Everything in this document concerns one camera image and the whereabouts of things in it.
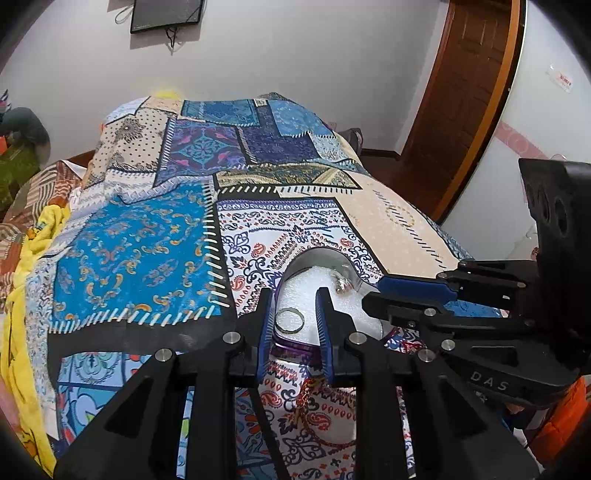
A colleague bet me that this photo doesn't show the white wall sticker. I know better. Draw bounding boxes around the white wall sticker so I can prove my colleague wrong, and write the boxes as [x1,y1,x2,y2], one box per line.
[549,64,574,94]

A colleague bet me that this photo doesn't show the red beaded bracelet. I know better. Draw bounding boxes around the red beaded bracelet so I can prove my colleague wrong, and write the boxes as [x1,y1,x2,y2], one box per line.
[294,376,325,412]

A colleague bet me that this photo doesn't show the small silver ring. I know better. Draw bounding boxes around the small silver ring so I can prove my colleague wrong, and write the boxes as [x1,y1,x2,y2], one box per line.
[331,271,355,295]

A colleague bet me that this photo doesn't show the silver bangle ring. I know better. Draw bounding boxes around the silver bangle ring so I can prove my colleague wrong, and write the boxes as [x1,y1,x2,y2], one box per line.
[275,308,306,334]

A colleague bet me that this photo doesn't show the dark bag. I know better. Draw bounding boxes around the dark bag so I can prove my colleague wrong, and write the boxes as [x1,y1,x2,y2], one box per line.
[341,128,365,154]

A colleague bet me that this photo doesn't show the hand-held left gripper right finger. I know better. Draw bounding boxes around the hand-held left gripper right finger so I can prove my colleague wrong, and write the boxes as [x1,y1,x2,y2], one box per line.
[315,286,539,480]

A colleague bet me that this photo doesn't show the wall-mounted black screen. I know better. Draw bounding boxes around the wall-mounted black screen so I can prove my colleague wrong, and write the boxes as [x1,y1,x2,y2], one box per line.
[130,0,206,34]

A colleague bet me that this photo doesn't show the blue patchwork blanket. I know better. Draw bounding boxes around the blue patchwork blanket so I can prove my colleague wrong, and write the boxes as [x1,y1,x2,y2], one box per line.
[23,91,477,480]

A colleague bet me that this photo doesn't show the thin chain necklace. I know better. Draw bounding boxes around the thin chain necklace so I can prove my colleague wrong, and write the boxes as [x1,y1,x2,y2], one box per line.
[295,406,360,449]

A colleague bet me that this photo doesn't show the green patterned clothes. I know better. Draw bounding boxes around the green patterned clothes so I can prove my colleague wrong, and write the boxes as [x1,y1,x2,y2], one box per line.
[0,106,51,210]

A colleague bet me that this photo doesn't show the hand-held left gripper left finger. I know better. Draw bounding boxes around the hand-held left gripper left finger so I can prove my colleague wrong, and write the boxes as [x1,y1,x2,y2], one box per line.
[54,288,287,480]

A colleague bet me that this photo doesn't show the yellow blanket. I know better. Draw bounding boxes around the yellow blanket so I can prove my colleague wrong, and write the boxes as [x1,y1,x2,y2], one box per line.
[0,202,71,477]

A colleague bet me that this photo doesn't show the orange striped cloth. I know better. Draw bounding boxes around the orange striped cloth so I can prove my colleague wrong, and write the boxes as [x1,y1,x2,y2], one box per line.
[0,159,85,296]

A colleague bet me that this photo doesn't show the heart-shaped purple jewelry box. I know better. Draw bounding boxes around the heart-shaped purple jewelry box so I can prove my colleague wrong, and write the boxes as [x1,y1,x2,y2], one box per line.
[271,248,394,366]

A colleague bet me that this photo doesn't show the brown wooden door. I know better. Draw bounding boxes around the brown wooden door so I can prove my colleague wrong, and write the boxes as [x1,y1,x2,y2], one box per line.
[399,0,528,223]

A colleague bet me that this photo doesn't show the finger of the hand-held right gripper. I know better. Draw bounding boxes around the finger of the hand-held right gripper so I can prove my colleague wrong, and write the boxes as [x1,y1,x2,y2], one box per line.
[377,259,539,308]
[362,292,581,408]

